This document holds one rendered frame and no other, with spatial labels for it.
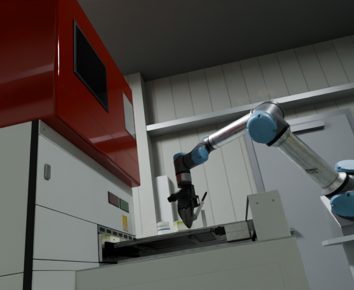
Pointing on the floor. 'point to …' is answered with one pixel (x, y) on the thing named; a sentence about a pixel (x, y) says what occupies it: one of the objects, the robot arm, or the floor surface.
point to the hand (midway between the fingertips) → (188, 225)
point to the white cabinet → (208, 270)
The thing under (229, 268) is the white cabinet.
